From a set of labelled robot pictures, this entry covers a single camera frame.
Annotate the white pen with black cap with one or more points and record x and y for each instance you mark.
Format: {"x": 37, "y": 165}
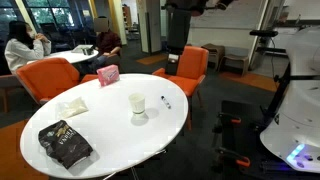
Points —
{"x": 165, "y": 102}

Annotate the person in white sweater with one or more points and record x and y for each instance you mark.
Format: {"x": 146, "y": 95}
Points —
{"x": 21, "y": 50}

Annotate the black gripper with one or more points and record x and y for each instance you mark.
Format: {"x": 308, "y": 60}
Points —
{"x": 179, "y": 30}

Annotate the small round white table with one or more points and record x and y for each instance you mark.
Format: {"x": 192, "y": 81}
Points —
{"x": 76, "y": 56}

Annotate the black camera on stand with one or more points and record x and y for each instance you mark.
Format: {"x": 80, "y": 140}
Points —
{"x": 263, "y": 33}

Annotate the orange armchair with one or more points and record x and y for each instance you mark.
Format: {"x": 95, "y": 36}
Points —
{"x": 46, "y": 78}
{"x": 190, "y": 68}

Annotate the person in dark red top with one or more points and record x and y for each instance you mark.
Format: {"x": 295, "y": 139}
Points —
{"x": 107, "y": 45}

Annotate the black coffee bag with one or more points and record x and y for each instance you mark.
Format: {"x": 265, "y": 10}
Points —
{"x": 65, "y": 143}

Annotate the clear plastic bag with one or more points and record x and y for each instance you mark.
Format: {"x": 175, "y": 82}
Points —
{"x": 72, "y": 107}

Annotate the laptop on small table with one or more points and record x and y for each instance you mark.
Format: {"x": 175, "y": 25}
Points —
{"x": 84, "y": 49}

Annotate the brown wooden stool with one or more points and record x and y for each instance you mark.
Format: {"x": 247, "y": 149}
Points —
{"x": 235, "y": 62}
{"x": 214, "y": 52}

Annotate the white paper cup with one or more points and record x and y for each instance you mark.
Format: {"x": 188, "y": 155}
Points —
{"x": 137, "y": 102}

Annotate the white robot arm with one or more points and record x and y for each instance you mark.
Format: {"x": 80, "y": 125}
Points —
{"x": 300, "y": 110}

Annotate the pink rectangular box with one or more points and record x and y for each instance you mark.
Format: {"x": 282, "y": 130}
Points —
{"x": 108, "y": 75}

